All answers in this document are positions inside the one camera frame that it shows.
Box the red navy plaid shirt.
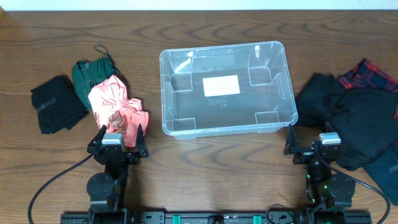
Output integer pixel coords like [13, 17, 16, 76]
[338, 58, 398, 121]

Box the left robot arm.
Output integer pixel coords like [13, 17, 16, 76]
[86, 126, 149, 224]

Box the black garment with tape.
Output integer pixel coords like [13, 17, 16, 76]
[30, 75, 88, 134]

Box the white label in bin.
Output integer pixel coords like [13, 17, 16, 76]
[203, 75, 240, 97]

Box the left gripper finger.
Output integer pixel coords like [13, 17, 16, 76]
[88, 125, 106, 147]
[136, 124, 146, 149]

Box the dark navy garment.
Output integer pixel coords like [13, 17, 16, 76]
[363, 146, 398, 206]

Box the black hooded sweatshirt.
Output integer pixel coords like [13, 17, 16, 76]
[295, 73, 397, 170]

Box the dark green garment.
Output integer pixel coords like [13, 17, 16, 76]
[72, 44, 119, 110]

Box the clear plastic storage bin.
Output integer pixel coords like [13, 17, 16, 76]
[159, 41, 299, 140]

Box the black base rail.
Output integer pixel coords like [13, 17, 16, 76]
[60, 210, 372, 224]

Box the pink printed t-shirt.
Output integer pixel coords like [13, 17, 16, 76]
[88, 75, 149, 147]

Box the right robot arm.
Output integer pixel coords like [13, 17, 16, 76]
[284, 125, 356, 224]

